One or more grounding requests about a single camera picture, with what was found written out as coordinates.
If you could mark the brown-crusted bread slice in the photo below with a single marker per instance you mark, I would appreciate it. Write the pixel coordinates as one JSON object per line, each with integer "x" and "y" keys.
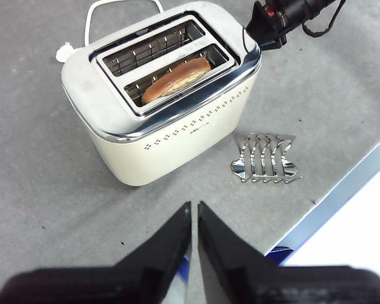
{"x": 174, "y": 80}

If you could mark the cream two-slot toaster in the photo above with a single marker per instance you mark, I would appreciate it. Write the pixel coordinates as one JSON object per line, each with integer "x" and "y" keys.
{"x": 152, "y": 152}

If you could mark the polished steel toast rack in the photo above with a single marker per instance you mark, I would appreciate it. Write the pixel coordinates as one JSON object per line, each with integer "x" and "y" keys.
{"x": 266, "y": 158}

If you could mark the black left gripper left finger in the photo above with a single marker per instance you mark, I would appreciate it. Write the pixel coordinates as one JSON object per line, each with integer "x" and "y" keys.
{"x": 130, "y": 285}

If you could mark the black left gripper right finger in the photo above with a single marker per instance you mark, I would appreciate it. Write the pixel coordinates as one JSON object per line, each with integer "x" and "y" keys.
{"x": 272, "y": 285}

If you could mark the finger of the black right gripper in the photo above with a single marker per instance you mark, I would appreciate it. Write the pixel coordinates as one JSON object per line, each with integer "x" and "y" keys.
{"x": 256, "y": 28}

